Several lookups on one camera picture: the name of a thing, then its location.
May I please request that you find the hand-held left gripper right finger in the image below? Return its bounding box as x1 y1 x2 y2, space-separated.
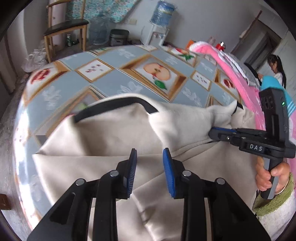
162 148 271 241

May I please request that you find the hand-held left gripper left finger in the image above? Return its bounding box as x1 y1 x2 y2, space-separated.
26 148 138 241

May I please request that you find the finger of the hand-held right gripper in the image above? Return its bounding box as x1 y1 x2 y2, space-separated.
211 126 266 138
208 129 242 146

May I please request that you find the beige zip jacket black trim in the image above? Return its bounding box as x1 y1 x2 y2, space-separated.
32 94 260 241

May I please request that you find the person's right forearm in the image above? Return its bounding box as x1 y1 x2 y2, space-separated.
252 173 296 234

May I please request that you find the person's right hand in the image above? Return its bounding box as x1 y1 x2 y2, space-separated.
255 159 291 195

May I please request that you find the pink floral blanket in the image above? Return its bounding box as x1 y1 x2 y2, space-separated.
188 40 266 130

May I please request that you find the grey towel white fringe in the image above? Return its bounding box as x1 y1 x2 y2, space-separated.
221 52 258 86

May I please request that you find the blue fruit patterned tablecloth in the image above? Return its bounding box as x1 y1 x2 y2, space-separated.
14 44 243 232

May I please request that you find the white water dispenser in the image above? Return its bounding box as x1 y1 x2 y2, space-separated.
142 24 170 47

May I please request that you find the blue water dispenser bottle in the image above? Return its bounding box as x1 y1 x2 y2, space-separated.
151 1 175 26

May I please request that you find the clear empty water bottle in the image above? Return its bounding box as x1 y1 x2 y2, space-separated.
88 17 110 45

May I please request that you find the white plastic bag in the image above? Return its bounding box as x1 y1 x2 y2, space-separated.
22 47 50 73

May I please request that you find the wooden chair dark seat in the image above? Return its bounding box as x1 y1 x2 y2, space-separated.
43 0 89 63

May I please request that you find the teal floral hanging cloth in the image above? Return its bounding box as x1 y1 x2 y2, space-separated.
68 0 141 24

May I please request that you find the gold bracelet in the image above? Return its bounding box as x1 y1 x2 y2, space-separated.
274 178 290 195

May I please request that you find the wooden door frame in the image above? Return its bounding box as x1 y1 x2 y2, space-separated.
231 10 292 72

